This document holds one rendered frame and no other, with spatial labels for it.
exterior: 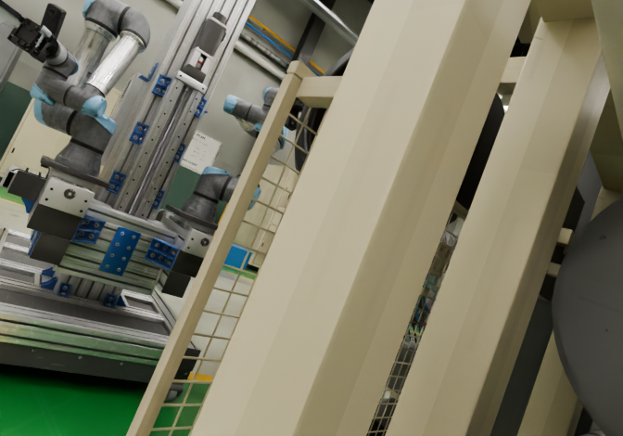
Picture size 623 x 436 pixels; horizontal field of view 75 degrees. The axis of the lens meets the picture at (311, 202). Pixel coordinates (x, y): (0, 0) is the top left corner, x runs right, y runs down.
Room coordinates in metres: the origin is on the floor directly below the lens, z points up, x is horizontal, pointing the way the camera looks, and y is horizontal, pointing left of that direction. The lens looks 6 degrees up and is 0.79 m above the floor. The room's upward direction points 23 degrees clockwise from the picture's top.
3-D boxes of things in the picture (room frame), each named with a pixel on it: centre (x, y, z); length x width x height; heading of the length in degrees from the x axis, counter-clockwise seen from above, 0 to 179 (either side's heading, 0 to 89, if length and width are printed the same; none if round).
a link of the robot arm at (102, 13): (1.48, 0.98, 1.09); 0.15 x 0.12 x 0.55; 98
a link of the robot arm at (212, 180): (1.78, 0.43, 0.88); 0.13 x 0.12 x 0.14; 92
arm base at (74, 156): (1.50, 0.85, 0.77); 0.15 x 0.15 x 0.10
